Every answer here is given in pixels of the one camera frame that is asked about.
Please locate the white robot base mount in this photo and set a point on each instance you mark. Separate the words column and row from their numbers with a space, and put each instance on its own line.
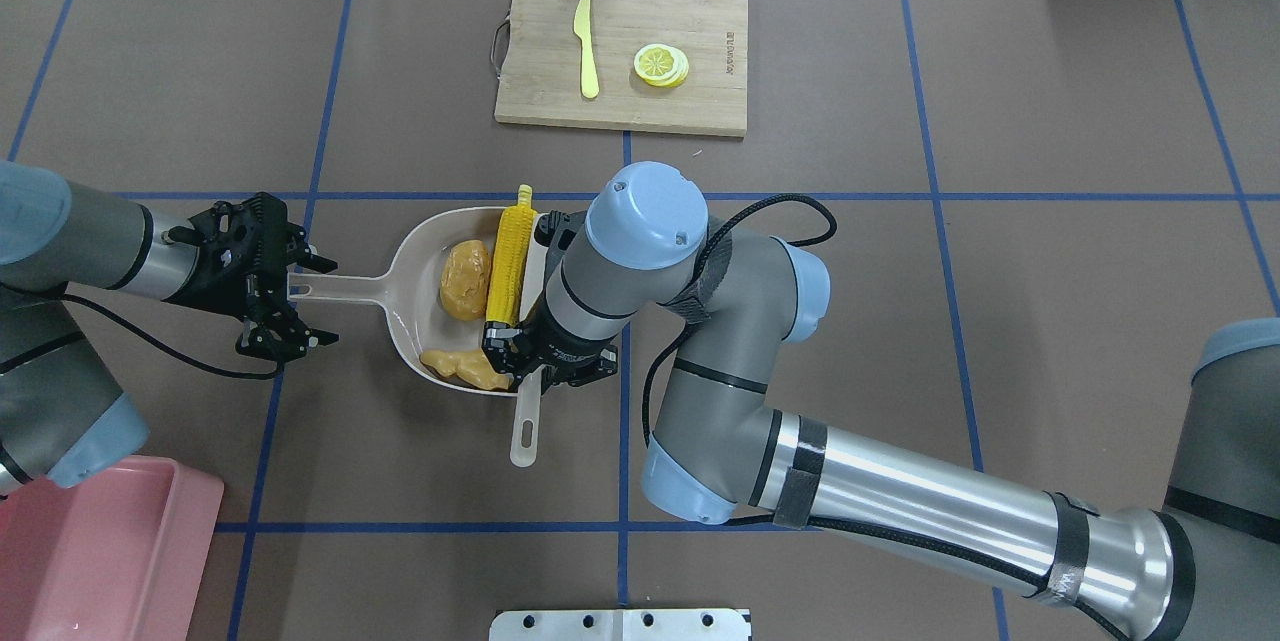
column 623, row 624

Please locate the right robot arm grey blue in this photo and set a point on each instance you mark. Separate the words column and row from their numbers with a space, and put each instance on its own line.
column 1049, row 338

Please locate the wooden cutting board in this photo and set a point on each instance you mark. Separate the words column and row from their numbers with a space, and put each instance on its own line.
column 539, row 77

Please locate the yellow plastic toy knife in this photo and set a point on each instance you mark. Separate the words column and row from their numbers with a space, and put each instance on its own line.
column 582, row 26

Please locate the brown toy potato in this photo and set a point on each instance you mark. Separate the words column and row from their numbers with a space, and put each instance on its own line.
column 465, row 279

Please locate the beige hand brush black bristles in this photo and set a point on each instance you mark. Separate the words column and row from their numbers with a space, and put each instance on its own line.
column 523, row 450

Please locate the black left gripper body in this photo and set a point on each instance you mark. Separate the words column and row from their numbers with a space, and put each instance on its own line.
column 222, row 286

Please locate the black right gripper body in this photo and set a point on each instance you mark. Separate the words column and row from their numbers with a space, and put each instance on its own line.
column 566, row 348

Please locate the yellow toy corn cob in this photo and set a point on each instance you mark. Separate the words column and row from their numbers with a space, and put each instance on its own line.
column 509, row 259

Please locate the yellow toy ginger root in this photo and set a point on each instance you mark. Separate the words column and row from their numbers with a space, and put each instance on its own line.
column 470, row 367

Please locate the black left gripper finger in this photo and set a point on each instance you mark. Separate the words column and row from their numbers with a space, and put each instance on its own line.
column 278, row 334

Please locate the beige plastic dustpan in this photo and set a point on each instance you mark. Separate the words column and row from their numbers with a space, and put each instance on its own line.
column 408, row 292

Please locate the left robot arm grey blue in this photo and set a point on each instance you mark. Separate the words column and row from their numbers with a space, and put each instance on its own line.
column 64, row 417

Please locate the yellow toy lemon slices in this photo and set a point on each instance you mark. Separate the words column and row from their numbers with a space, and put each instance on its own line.
column 661, row 66

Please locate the pink plastic bin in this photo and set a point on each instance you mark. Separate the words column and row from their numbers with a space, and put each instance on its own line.
column 118, row 557

